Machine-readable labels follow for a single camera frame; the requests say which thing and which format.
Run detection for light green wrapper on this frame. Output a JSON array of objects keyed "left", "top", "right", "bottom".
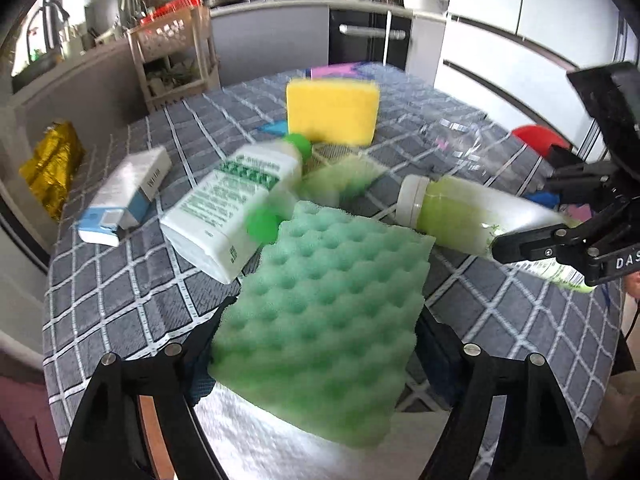
[{"left": 300, "top": 156, "right": 387, "bottom": 207}]

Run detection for metal kitchen faucet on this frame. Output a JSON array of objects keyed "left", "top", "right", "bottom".
[{"left": 40, "top": 2, "right": 72, "bottom": 52}]

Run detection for red plastic basket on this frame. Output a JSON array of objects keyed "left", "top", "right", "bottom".
[{"left": 140, "top": 0, "right": 202, "bottom": 26}]

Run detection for light green bottle white cap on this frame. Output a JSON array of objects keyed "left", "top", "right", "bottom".
[{"left": 396, "top": 175, "right": 596, "bottom": 295}]

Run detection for white paper tissue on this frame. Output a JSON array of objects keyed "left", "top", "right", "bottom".
[{"left": 194, "top": 385, "right": 451, "bottom": 480}]

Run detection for grey kitchen counter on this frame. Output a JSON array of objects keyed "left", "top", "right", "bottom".
[{"left": 10, "top": 0, "right": 451, "bottom": 127}]

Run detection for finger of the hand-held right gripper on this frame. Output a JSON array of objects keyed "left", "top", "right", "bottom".
[
  {"left": 542, "top": 145, "right": 626, "bottom": 207},
  {"left": 491, "top": 200, "right": 636, "bottom": 286}
]

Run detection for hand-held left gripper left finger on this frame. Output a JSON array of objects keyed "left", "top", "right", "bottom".
[{"left": 59, "top": 295, "right": 238, "bottom": 480}]

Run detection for grey checkered tablecloth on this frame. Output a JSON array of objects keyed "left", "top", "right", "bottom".
[{"left": 42, "top": 60, "right": 626, "bottom": 461}]

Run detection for green foam sponge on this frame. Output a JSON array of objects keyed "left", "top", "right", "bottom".
[{"left": 207, "top": 200, "right": 437, "bottom": 450}]

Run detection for white refrigerator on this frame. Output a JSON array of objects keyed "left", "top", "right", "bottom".
[{"left": 405, "top": 0, "right": 627, "bottom": 147}]

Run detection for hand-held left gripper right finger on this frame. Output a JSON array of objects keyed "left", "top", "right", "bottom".
[{"left": 400, "top": 307, "right": 587, "bottom": 480}]

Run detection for white cardboard carton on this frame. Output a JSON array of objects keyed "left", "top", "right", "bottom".
[{"left": 77, "top": 146, "right": 172, "bottom": 247}]

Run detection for gold foil bag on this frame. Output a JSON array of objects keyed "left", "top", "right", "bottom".
[{"left": 19, "top": 120, "right": 86, "bottom": 222}]

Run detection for wooden rack with red basket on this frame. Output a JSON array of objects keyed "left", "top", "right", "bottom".
[{"left": 125, "top": 5, "right": 222, "bottom": 112}]

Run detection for black built-in oven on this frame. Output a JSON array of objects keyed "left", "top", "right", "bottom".
[{"left": 329, "top": 7, "right": 412, "bottom": 69}]

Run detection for clear plastic wrapper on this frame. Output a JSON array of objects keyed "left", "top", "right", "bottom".
[{"left": 400, "top": 105, "right": 507, "bottom": 182}]

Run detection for yellow sponge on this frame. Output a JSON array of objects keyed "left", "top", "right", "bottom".
[{"left": 286, "top": 79, "right": 381, "bottom": 147}]

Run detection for red plastic stool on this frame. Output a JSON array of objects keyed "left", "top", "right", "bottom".
[{"left": 511, "top": 125, "right": 572, "bottom": 157}]

